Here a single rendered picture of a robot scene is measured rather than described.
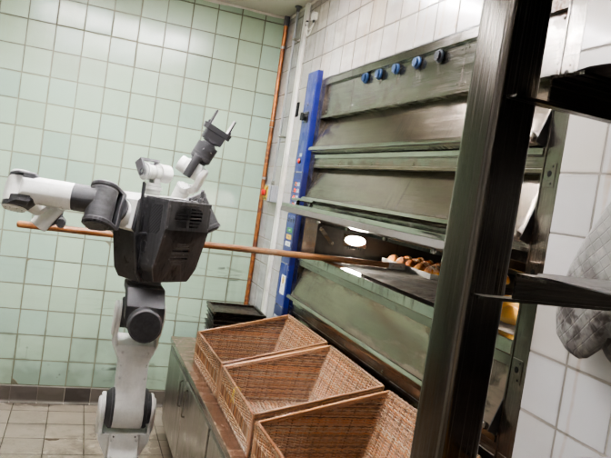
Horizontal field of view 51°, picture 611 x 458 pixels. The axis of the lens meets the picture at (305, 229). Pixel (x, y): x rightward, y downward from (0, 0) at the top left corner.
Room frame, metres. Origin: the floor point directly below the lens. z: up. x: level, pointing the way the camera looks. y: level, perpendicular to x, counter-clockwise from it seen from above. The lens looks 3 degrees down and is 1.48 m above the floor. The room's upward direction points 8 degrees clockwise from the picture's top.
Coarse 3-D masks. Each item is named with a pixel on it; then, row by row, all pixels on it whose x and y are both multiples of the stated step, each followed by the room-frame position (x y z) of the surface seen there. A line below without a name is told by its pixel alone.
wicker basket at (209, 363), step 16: (256, 320) 3.29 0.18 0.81; (272, 320) 3.31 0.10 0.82; (288, 320) 3.32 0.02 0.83; (208, 336) 3.20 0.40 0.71; (240, 336) 3.26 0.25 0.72; (256, 336) 3.29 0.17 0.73; (272, 336) 3.32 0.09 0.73; (288, 336) 3.23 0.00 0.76; (304, 336) 3.07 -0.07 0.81; (320, 336) 2.92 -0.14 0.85; (208, 352) 2.91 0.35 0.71; (224, 352) 3.23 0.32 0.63; (240, 352) 3.26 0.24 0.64; (256, 352) 3.29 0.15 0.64; (272, 352) 3.32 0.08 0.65; (288, 352) 2.78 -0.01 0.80; (208, 368) 2.89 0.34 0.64; (208, 384) 2.82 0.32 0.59
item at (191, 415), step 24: (192, 360) 3.20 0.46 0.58; (168, 384) 3.52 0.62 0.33; (192, 384) 2.88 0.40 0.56; (168, 408) 3.42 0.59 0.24; (192, 408) 2.84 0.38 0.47; (216, 408) 2.56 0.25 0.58; (168, 432) 3.32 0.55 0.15; (192, 432) 2.77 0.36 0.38; (216, 432) 2.34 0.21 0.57; (192, 456) 2.70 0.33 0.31; (216, 456) 2.32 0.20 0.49; (240, 456) 2.13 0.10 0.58
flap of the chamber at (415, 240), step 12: (312, 216) 2.88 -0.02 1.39; (324, 216) 2.75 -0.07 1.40; (360, 228) 2.38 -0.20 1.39; (372, 228) 2.28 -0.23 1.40; (384, 228) 2.20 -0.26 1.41; (396, 240) 2.39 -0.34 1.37; (408, 240) 2.02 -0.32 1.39; (420, 240) 1.95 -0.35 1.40; (432, 240) 1.89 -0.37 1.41; (516, 264) 1.71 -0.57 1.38
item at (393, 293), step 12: (312, 264) 3.22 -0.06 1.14; (324, 264) 3.07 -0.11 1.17; (336, 264) 3.02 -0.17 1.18; (348, 276) 2.78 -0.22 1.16; (360, 276) 2.68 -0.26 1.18; (372, 288) 2.55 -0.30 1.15; (384, 288) 2.45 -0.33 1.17; (396, 288) 2.46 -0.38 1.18; (396, 300) 2.35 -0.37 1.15; (408, 300) 2.26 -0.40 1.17; (420, 300) 2.23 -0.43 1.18; (420, 312) 2.18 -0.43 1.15; (432, 312) 2.11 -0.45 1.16; (504, 336) 1.75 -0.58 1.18; (504, 348) 1.74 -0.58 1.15
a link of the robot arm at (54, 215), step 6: (48, 210) 2.35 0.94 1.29; (54, 210) 2.35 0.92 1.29; (36, 216) 2.35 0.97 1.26; (42, 216) 2.34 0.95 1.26; (48, 216) 2.35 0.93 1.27; (54, 216) 2.36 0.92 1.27; (60, 216) 2.44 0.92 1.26; (36, 222) 2.34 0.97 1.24; (42, 222) 2.34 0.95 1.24; (48, 222) 2.35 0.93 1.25; (54, 222) 2.38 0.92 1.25; (60, 222) 2.36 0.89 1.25; (42, 228) 2.35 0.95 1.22
